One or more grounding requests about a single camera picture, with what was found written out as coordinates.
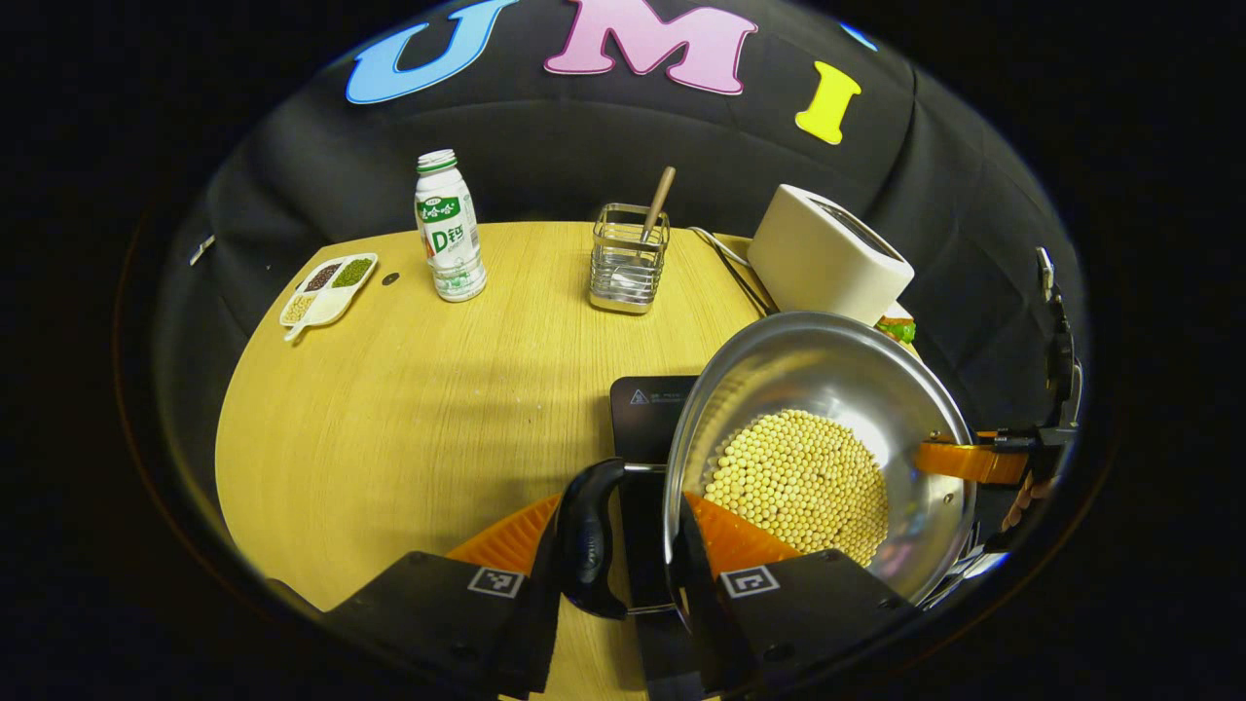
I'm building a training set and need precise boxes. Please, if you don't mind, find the pile of soybeans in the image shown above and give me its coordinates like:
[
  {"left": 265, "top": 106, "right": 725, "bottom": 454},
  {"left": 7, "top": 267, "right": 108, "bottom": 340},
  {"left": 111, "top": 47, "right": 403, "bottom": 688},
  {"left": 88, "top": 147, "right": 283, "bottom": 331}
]
[{"left": 703, "top": 409, "right": 891, "bottom": 568}]

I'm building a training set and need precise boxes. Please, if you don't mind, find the white toaster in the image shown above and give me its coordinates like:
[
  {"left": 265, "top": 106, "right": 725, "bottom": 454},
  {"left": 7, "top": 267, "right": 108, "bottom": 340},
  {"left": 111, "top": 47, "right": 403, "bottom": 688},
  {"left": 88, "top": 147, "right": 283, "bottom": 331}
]
[{"left": 748, "top": 184, "right": 916, "bottom": 327}]

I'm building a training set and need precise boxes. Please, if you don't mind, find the wooden handled spoon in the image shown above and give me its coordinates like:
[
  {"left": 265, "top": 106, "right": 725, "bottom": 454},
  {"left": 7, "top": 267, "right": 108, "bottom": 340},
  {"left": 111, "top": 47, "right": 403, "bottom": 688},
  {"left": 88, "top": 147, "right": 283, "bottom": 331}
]
[{"left": 623, "top": 166, "right": 678, "bottom": 293}]

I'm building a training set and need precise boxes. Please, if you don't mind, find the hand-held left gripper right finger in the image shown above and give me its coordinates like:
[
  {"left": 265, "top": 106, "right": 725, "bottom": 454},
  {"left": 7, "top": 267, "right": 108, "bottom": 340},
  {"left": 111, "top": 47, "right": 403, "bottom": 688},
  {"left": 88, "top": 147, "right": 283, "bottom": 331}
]
[{"left": 670, "top": 492, "right": 921, "bottom": 697}]

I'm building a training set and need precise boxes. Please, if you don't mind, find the steel pot with black handles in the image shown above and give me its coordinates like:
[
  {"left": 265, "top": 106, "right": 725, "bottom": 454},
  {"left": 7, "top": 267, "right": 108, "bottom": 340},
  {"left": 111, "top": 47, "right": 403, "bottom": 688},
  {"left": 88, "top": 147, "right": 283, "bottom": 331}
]
[{"left": 557, "top": 312, "right": 977, "bottom": 620}]

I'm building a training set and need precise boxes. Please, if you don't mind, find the black power cable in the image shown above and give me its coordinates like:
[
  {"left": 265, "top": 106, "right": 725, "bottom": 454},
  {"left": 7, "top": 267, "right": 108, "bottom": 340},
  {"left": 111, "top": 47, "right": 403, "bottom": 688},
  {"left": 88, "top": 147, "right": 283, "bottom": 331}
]
[{"left": 715, "top": 248, "right": 777, "bottom": 317}]

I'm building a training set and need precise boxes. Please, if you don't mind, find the white toaster cable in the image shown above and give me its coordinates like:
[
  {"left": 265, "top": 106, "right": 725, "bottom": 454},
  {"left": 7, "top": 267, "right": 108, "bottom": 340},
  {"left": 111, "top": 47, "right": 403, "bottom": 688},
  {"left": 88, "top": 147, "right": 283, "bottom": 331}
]
[{"left": 688, "top": 226, "right": 777, "bottom": 317}]

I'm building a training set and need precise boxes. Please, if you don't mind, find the white divided dish with beans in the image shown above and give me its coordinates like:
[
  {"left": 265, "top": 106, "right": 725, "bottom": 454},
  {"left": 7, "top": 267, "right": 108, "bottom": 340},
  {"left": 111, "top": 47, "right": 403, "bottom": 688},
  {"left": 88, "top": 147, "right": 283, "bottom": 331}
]
[{"left": 279, "top": 252, "right": 380, "bottom": 343}]

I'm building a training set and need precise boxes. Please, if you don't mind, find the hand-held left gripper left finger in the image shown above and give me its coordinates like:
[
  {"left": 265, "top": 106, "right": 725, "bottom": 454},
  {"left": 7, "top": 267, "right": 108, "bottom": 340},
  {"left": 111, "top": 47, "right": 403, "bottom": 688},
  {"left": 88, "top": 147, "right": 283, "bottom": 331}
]
[{"left": 321, "top": 492, "right": 568, "bottom": 700}]

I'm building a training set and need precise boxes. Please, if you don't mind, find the black induction cooktop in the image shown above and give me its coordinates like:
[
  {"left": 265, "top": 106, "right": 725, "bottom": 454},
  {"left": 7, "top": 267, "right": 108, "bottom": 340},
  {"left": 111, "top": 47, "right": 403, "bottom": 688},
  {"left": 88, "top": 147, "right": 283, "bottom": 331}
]
[{"left": 609, "top": 375, "right": 704, "bottom": 701}]

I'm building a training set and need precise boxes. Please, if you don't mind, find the black backdrop cloth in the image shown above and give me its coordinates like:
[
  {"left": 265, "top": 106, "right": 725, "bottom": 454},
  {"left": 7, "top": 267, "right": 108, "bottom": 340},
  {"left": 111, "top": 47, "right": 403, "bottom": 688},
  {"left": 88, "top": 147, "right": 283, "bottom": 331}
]
[{"left": 151, "top": 0, "right": 1091, "bottom": 546}]

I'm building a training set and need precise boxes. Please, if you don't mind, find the white drink bottle green label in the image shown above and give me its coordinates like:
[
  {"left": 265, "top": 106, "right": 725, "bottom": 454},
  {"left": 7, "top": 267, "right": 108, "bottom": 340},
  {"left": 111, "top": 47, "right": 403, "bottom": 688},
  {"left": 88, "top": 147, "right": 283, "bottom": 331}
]
[{"left": 415, "top": 149, "right": 488, "bottom": 304}]

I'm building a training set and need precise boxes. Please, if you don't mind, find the sandwich with green lettuce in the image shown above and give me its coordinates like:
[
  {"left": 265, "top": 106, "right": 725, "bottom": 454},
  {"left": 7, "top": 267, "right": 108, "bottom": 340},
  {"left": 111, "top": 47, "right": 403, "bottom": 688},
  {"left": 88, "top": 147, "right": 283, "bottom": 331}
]
[{"left": 876, "top": 302, "right": 918, "bottom": 344}]

